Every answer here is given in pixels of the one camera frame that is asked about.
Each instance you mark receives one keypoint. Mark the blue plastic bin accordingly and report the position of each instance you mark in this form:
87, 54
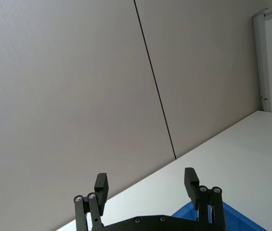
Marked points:
237, 219

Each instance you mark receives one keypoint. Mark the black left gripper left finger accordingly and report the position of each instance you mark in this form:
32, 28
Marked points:
101, 192

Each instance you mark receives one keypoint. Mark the pale grey door frame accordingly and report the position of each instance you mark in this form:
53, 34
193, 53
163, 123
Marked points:
261, 60

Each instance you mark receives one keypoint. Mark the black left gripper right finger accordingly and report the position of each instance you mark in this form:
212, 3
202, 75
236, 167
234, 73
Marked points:
191, 190

